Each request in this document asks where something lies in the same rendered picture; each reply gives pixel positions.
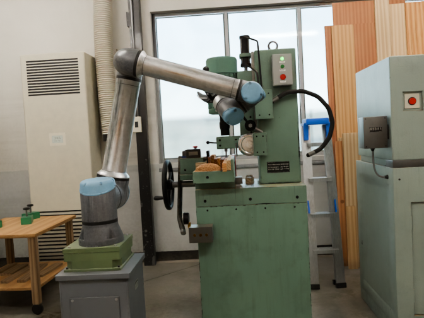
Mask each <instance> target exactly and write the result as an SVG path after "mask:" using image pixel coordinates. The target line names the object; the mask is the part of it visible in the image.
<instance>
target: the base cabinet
mask: <svg viewBox="0 0 424 318"><path fill-rule="evenodd" d="M196 217H197V224H213V234H214V239H213V242H207V243H198V251H199V273H200V285H201V307H202V318H312V301H311V285H310V257H309V228H308V212H307V202H306V203H278V204H249V205H234V206H205V207H196Z"/></svg>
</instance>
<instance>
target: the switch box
mask: <svg viewBox="0 0 424 318"><path fill-rule="evenodd" d="M280 57H284V60H283V61H285V63H280V61H281V60H280ZM271 62H272V77H273V86H291V85H292V84H293V75H292V54H273V55H272V56H271ZM281 64H284V65H285V68H283V69H285V70H286V71H280V69H281V68H280V65H281ZM282 74H285V75H286V78H285V79H284V80H282V79H280V76H281V75H282ZM280 81H286V82H284V83H280Z"/></svg>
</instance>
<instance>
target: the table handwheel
mask: <svg viewBox="0 0 424 318"><path fill-rule="evenodd" d="M167 168H168V174H169V175H168V180H167ZM176 187H178V181H175V182H174V172H173V168H172V164H171V162H170V160H165V161H164V163H163V167H162V194H163V202H164V205H165V207H166V209H167V210H171V209H172V208H173V205H174V193H175V188H176ZM182 187H195V184H193V180H189V181H182Z"/></svg>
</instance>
